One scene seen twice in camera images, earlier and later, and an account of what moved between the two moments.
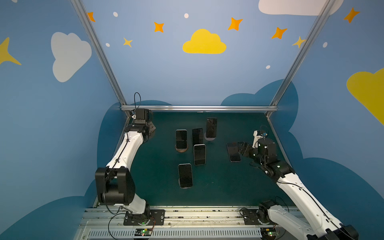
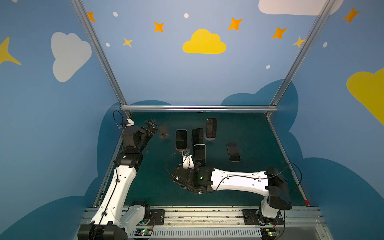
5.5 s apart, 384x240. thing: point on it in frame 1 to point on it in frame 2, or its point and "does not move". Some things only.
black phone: x=233 y=152 does not move
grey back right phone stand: x=209 y=139 does not move
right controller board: x=268 y=233 does not move
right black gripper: x=248 y=149 to x=179 y=174
